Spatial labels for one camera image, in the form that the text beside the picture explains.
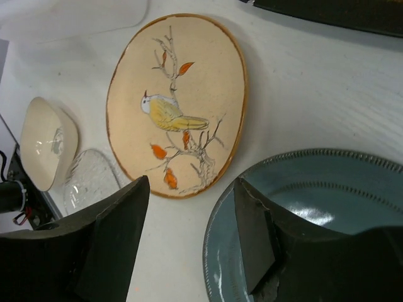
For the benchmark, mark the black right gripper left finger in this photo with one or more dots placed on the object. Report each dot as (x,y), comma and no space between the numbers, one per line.
(86,256)

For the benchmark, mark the orange bird-painted oval plate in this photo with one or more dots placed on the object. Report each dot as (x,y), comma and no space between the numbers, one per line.
(176,104)

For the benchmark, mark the cream square small dish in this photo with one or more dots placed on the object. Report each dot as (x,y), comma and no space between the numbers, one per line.
(48,145)

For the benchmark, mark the robot base electronics with wires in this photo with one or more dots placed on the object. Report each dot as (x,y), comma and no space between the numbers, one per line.
(31,207)

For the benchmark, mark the clear glass plate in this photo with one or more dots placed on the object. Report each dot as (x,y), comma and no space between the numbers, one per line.
(90,179)

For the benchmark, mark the blue-grey round plate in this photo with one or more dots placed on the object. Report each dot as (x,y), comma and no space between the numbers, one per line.
(341,190)

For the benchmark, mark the black square yellow-centre plate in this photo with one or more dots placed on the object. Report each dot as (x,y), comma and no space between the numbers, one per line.
(374,16)

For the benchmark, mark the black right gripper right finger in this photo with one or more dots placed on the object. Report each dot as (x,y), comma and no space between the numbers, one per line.
(287,258)

